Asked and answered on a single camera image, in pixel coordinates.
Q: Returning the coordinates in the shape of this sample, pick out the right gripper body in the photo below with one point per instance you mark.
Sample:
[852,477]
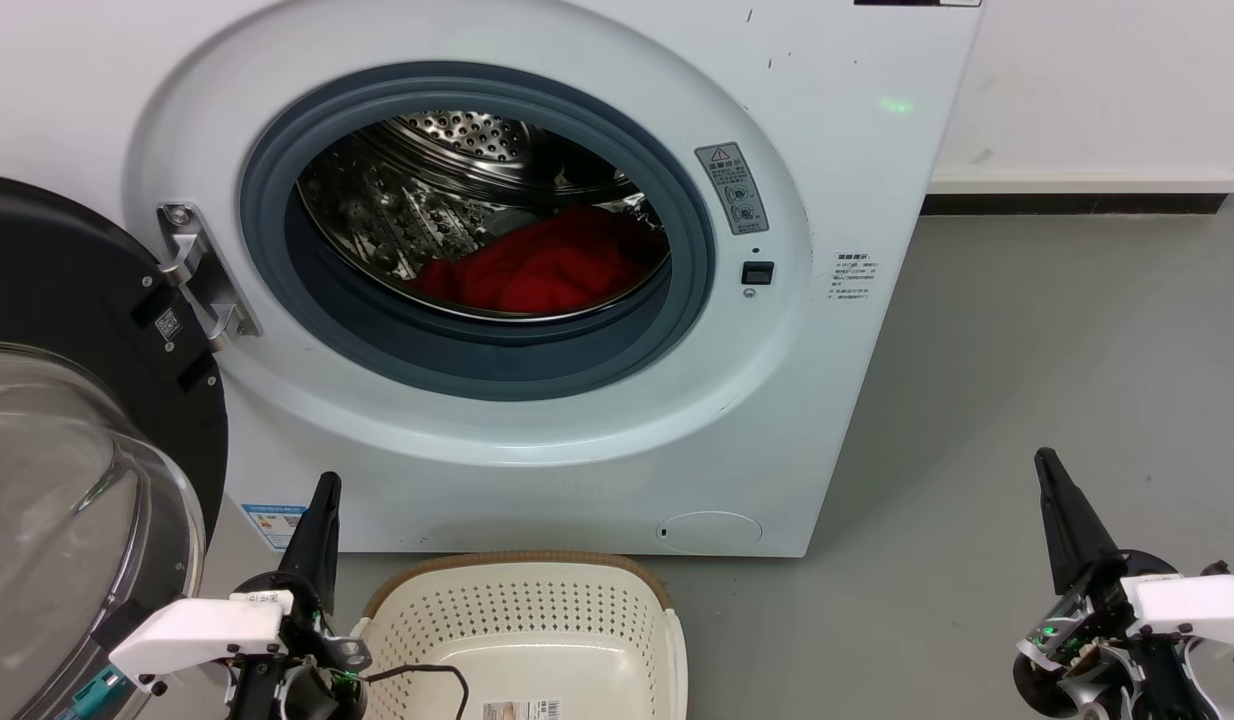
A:
[1107,670]

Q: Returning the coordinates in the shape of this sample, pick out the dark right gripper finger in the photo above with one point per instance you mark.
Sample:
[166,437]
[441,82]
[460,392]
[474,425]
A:
[1062,550]
[1085,540]

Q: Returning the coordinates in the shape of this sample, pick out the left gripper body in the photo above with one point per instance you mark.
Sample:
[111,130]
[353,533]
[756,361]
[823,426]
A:
[307,680]

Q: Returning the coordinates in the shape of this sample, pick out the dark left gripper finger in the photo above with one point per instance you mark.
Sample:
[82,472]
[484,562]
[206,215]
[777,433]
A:
[305,560]
[328,550]

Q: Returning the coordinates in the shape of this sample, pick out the red cloth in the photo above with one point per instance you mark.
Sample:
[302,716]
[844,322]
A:
[537,270]

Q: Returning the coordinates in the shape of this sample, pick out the cream plastic laundry basket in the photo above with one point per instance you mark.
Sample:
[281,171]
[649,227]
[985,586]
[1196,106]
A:
[537,620]

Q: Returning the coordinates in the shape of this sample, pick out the stainless steel washing machine drum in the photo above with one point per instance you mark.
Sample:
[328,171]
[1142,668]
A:
[397,210]

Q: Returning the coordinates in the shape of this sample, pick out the black round washer door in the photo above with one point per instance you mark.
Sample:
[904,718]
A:
[67,270]

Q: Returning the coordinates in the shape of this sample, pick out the blue energy label sticker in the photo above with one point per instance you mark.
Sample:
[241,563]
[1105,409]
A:
[275,525]

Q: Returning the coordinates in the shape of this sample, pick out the grey rubber door gasket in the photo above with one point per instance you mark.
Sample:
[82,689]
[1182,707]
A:
[477,370]

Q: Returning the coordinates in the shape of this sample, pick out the clear glass door bowl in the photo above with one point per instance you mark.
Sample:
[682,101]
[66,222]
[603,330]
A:
[57,520]

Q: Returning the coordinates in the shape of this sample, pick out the QR code sticker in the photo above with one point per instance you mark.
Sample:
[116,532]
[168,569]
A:
[169,324]

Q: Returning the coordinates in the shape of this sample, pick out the white front-load washing machine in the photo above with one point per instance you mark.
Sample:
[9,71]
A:
[827,400]

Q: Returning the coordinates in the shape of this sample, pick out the silver metal door hinge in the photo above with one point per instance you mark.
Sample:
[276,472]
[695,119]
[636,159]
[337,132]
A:
[209,290]

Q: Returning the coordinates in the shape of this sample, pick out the small printed text label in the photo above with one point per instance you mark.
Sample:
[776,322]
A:
[852,278]

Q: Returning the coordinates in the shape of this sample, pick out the white and black baseboard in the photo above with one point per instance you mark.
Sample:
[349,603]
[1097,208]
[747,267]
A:
[1077,195]

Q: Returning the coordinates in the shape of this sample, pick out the round white filter cover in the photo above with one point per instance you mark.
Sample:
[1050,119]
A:
[710,532]

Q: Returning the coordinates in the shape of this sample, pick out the black door latch socket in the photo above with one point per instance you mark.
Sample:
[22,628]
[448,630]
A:
[758,273]

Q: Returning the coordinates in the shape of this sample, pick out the grey warning sticker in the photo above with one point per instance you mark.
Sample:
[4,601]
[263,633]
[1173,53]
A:
[732,190]

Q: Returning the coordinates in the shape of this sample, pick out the black control panel strip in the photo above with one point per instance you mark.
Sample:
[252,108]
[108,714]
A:
[917,3]

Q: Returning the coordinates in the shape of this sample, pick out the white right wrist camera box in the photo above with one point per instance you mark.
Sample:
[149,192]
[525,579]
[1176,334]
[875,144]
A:
[1197,605]

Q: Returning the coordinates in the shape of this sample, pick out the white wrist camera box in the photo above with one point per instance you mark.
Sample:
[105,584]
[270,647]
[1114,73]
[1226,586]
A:
[1197,605]
[197,630]

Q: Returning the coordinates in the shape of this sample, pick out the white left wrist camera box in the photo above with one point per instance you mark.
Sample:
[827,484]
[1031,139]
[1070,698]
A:
[197,630]

